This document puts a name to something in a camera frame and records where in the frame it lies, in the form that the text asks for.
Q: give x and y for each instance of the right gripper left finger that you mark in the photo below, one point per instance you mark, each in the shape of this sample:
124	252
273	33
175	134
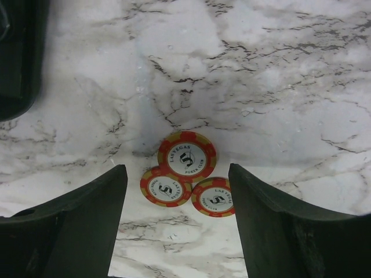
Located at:
72	235

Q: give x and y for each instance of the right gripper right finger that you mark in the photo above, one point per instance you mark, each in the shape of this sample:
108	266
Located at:
283	236

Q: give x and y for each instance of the orange poker chip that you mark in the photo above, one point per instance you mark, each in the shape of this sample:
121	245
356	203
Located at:
187	155
212	197
163	190

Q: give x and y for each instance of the black poker chip case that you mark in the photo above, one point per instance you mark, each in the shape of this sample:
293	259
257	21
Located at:
23	33

